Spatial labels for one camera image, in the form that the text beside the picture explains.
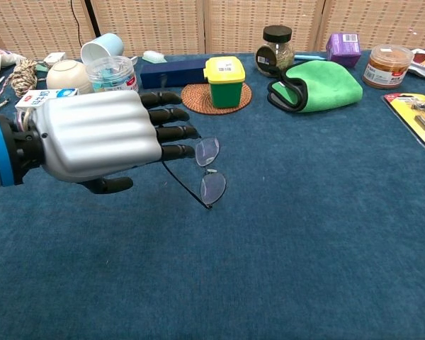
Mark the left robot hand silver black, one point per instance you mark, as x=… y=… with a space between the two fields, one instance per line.
x=92 y=134

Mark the thin-framed eyeglasses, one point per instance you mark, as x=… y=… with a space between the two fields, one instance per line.
x=212 y=184

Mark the clear tub of clips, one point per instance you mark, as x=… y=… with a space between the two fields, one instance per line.
x=110 y=76

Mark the beige bowl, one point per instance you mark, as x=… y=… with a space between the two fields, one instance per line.
x=67 y=74

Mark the white blue milk carton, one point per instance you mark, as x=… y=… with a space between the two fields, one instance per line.
x=39 y=96

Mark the small white box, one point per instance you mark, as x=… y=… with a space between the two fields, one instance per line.
x=55 y=57

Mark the light blue plastic mug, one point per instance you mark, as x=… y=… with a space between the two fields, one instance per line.
x=106 y=44

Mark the navy blue long box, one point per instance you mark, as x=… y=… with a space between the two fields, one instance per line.
x=170 y=72

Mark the mint brush white bristles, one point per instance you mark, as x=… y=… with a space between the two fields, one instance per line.
x=154 y=56

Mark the brown woven coaster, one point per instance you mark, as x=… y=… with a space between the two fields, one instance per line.
x=195 y=101

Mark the black tripod pole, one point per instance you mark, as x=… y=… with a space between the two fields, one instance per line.
x=92 y=21

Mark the green container yellow lid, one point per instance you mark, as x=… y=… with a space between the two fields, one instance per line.
x=225 y=88

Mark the bamboo folding screen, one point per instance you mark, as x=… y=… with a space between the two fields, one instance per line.
x=233 y=25

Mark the blue carpet table cover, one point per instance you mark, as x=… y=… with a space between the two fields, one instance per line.
x=233 y=248

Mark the glass jar black lid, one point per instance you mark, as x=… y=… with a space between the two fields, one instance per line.
x=276 y=53

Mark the light blue pen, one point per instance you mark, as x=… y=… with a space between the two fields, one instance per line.
x=308 y=56

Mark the green folded cloth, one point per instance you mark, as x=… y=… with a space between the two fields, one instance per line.
x=322 y=85

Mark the purple box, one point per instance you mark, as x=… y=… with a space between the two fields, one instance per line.
x=343 y=49

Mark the clear tub brown contents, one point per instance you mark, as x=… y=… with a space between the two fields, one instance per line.
x=386 y=69

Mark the yellow razor blister pack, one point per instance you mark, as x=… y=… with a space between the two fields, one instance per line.
x=411 y=113

